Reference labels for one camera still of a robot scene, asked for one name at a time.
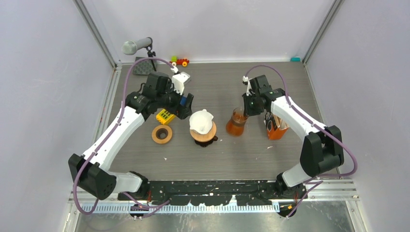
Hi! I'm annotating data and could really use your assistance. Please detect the grey studded base plate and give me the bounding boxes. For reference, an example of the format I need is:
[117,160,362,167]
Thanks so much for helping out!
[132,59,157,76]

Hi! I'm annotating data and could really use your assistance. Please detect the yellow green toy brick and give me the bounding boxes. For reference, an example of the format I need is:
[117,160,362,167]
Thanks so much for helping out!
[156,109,176,125]

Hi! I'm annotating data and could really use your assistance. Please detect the grey microphone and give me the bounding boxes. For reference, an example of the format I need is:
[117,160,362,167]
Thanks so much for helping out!
[121,37,153,55]

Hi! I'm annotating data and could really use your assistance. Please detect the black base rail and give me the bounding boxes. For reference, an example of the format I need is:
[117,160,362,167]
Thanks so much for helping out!
[117,179,308,207]

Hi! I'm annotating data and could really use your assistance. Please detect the small wooden ring holder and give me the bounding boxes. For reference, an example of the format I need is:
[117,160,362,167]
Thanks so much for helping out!
[151,125,173,145]

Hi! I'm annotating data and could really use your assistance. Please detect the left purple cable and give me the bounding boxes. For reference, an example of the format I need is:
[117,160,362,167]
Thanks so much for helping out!
[73,58,178,216]

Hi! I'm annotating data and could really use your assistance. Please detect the dark brown dripper cup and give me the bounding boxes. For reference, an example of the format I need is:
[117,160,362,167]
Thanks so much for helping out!
[194,136,218,147]

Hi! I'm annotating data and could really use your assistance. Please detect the amber glass carafe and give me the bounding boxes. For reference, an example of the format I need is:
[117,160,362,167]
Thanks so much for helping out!
[226,107,248,137]

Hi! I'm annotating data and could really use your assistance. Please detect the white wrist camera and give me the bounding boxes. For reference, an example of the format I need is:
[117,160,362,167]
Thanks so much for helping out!
[171,67,190,95]
[242,75,253,96]

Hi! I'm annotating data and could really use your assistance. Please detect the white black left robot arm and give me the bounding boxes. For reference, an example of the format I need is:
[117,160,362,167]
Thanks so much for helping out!
[68,72,193,200]

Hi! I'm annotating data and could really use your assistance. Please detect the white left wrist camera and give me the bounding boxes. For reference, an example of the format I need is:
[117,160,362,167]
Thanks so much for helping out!
[171,67,190,95]

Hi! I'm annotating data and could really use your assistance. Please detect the toy brick car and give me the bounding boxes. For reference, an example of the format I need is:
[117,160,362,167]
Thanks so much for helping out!
[169,56,190,67]

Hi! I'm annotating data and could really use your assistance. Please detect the orange coffee filter box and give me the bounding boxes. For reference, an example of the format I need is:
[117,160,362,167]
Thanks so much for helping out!
[264,112,290,140]

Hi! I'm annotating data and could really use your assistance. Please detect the white paper coffee filter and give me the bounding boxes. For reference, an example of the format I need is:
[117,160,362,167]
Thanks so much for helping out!
[189,109,214,134]

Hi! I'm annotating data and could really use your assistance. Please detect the large wooden ring holder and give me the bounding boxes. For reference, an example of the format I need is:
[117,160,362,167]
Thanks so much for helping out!
[190,121,217,142]

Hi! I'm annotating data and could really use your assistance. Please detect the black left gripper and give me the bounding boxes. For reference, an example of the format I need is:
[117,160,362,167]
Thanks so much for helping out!
[156,81,192,119]

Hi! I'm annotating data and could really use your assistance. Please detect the teal block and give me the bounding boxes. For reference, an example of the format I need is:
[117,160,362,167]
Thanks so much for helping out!
[290,57,301,62]

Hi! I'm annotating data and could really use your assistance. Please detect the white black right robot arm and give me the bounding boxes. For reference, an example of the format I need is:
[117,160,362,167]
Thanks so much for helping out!
[242,75,344,199]

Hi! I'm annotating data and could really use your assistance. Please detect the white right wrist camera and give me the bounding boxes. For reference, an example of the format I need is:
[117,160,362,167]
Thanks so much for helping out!
[242,75,253,96]

